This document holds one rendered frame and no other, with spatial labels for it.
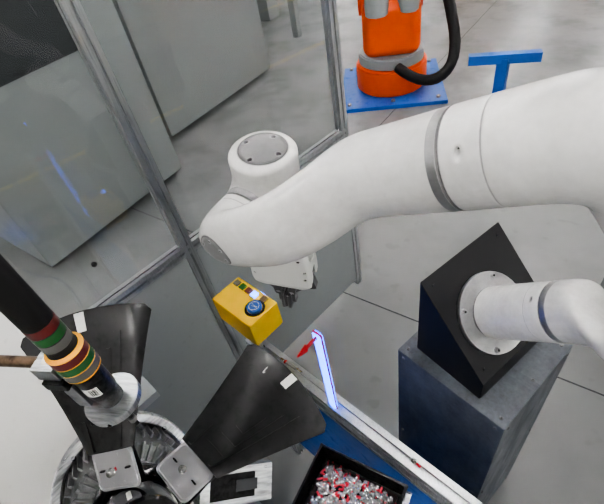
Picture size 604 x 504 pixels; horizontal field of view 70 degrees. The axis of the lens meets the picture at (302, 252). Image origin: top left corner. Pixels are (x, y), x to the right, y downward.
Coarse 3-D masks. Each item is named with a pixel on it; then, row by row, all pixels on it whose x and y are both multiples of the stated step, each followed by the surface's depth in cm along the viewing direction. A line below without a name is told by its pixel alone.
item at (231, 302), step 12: (228, 288) 119; (252, 288) 117; (216, 300) 116; (228, 300) 115; (240, 300) 115; (252, 300) 114; (228, 312) 113; (240, 312) 112; (264, 312) 111; (276, 312) 114; (240, 324) 112; (252, 324) 109; (264, 324) 112; (276, 324) 116; (252, 336) 111; (264, 336) 114
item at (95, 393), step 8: (104, 368) 52; (96, 376) 50; (104, 376) 51; (112, 376) 53; (80, 384) 49; (88, 384) 50; (96, 384) 50; (104, 384) 51; (112, 384) 53; (88, 392) 51; (96, 392) 51; (104, 392) 52; (112, 392) 53; (120, 392) 55; (96, 400) 53; (104, 400) 53; (112, 400) 53
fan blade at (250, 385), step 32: (256, 352) 89; (224, 384) 85; (256, 384) 84; (224, 416) 80; (256, 416) 80; (288, 416) 81; (320, 416) 83; (192, 448) 76; (224, 448) 76; (256, 448) 76
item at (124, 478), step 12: (96, 456) 71; (108, 456) 70; (120, 456) 69; (132, 456) 68; (96, 468) 71; (108, 468) 70; (120, 468) 69; (132, 468) 68; (108, 480) 70; (120, 480) 69; (132, 480) 68
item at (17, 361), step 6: (0, 360) 51; (6, 360) 51; (12, 360) 51; (18, 360) 51; (24, 360) 51; (30, 360) 50; (0, 366) 52; (6, 366) 51; (12, 366) 51; (18, 366) 51; (24, 366) 51; (30, 366) 50
